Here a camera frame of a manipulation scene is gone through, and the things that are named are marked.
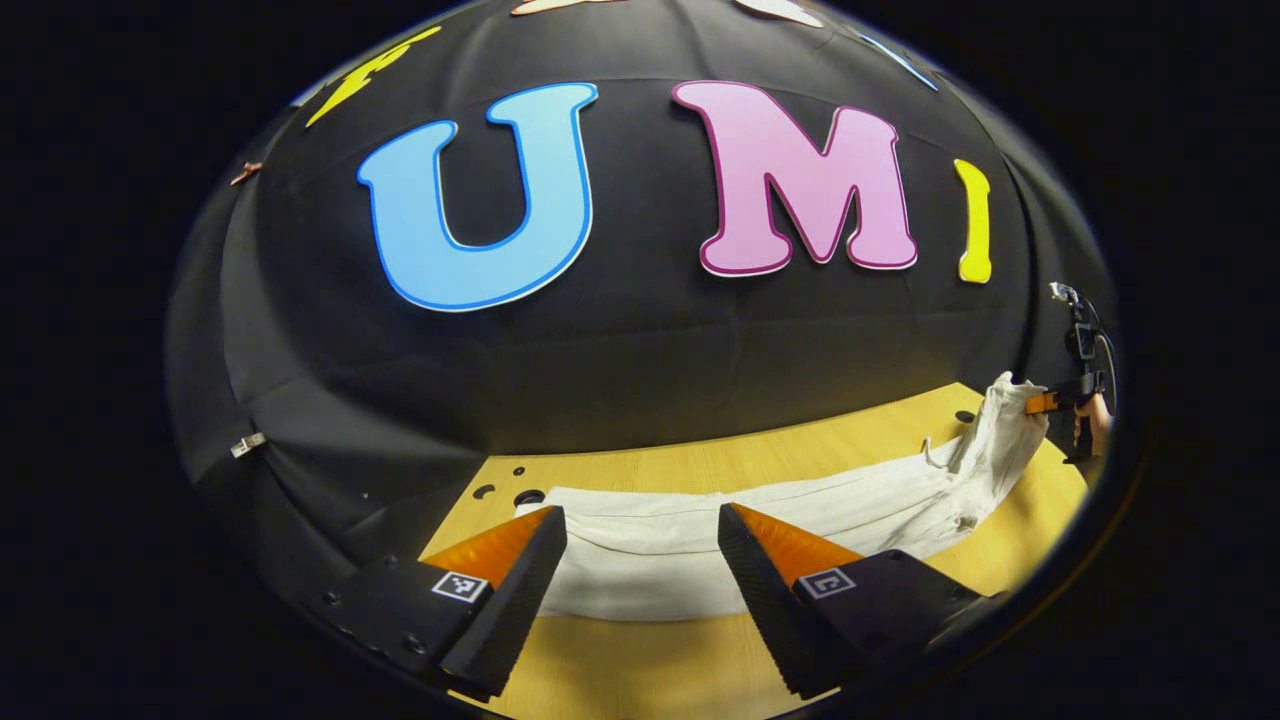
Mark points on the white cloth clip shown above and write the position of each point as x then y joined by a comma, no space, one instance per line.
248,445

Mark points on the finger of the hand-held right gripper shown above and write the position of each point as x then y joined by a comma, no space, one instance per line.
1042,403

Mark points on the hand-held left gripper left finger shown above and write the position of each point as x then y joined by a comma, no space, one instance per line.
520,600

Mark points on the black backdrop cloth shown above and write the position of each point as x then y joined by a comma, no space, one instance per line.
620,380

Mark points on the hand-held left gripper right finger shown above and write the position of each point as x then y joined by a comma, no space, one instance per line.
760,610

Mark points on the copper cloth clip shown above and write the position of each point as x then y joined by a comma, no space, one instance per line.
246,173

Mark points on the white jeans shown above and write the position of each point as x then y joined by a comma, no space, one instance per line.
650,560

